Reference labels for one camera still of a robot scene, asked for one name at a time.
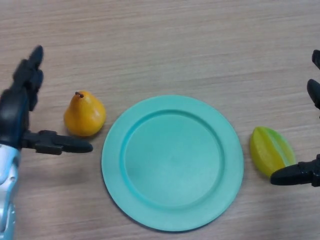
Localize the green round plate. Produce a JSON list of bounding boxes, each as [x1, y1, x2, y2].
[[101, 94, 244, 226]]

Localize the yellow pear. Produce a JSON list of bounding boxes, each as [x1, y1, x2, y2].
[[63, 90, 107, 137]]

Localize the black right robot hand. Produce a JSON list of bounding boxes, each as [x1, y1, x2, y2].
[[270, 49, 320, 187]]

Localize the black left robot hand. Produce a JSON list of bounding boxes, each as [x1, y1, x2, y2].
[[0, 44, 94, 156]]

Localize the yellow green starfruit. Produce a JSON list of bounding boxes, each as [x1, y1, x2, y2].
[[249, 126, 296, 178]]

